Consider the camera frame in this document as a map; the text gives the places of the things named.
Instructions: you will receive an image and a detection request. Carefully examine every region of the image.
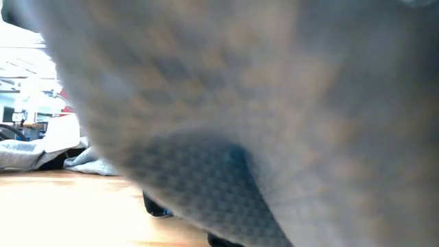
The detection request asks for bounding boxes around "long grey sock with tag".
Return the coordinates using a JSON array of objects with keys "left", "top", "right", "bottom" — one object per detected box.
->
[{"left": 0, "top": 115, "right": 86, "bottom": 172}]

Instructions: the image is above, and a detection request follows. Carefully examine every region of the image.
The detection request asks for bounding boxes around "red plastic bin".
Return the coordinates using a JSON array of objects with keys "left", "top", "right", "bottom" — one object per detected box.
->
[{"left": 58, "top": 89, "right": 75, "bottom": 117}]

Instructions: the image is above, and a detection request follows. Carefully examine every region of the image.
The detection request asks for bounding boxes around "navy dotted garment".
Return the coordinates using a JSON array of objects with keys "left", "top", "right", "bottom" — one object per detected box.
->
[{"left": 0, "top": 0, "right": 439, "bottom": 247}]

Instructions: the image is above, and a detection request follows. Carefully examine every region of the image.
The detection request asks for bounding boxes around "grey t-shirt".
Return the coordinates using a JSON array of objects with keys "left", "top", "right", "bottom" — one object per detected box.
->
[{"left": 63, "top": 145, "right": 119, "bottom": 176}]

